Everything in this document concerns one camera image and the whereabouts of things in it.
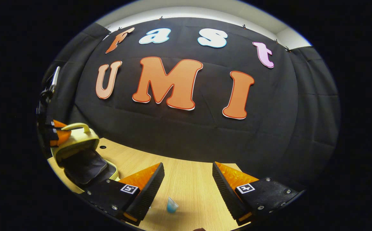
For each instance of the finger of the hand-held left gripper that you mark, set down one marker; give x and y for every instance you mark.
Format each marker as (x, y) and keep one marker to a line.
(52, 123)
(61, 137)

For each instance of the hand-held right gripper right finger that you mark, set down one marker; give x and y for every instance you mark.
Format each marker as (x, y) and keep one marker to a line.
(226, 192)

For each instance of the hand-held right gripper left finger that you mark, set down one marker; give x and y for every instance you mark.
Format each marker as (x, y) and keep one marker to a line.
(147, 195)

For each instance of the pale yellow suitcase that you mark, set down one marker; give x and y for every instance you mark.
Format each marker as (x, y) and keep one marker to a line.
(80, 139)

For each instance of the white blue tube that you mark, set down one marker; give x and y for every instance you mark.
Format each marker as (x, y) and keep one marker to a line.
(172, 207)

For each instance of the black backdrop cloth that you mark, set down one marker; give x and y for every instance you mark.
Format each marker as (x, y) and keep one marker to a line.
(189, 134)

